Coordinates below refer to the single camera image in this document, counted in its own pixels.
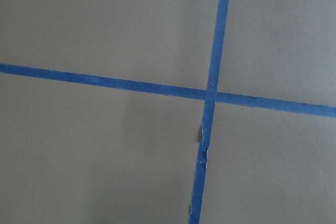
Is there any blue tape strip torn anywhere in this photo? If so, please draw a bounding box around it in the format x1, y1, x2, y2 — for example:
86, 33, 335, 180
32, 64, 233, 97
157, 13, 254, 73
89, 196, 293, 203
188, 0, 229, 223

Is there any blue tape strip long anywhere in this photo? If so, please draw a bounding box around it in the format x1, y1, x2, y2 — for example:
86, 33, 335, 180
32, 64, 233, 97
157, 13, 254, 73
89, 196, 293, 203
1, 63, 335, 118

